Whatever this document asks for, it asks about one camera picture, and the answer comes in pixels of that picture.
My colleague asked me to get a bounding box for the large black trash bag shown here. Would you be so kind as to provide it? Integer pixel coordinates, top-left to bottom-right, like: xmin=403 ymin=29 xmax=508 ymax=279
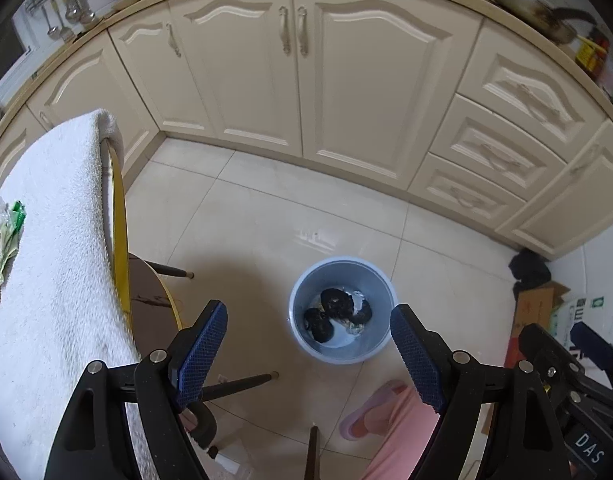
xmin=321 ymin=288 xmax=373 ymax=325

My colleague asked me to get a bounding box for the small black trash bag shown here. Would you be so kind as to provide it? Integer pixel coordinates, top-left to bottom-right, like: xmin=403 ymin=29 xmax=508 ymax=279
xmin=303 ymin=308 xmax=335 ymax=344

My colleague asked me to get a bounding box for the green white wrapper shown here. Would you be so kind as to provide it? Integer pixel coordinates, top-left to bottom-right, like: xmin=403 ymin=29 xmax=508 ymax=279
xmin=0 ymin=200 xmax=26 ymax=286

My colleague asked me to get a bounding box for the blue plastic trash bin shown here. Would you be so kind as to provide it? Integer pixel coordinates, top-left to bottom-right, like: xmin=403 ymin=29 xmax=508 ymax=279
xmin=288 ymin=257 xmax=398 ymax=365

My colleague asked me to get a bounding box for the pink slipper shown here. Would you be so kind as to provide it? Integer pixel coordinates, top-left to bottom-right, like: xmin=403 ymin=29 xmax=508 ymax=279
xmin=339 ymin=380 xmax=411 ymax=441

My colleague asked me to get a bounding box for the cardboard box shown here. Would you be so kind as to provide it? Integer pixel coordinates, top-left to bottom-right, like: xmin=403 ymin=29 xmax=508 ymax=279
xmin=504 ymin=281 xmax=570 ymax=368

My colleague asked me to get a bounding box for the white towel table cover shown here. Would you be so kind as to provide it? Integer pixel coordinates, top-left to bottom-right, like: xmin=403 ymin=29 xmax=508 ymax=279
xmin=0 ymin=110 xmax=140 ymax=479

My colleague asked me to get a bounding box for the dark soy sauce bottle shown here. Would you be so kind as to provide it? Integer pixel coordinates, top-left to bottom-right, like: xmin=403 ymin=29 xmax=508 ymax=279
xmin=575 ymin=26 xmax=610 ymax=80

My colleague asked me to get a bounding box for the steel wok with lid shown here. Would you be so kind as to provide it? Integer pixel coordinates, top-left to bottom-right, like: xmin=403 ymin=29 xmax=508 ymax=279
xmin=493 ymin=0 xmax=597 ymax=44

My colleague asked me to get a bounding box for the hanging utensil rack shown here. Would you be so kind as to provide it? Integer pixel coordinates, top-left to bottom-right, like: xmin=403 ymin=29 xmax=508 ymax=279
xmin=23 ymin=0 xmax=99 ymax=44

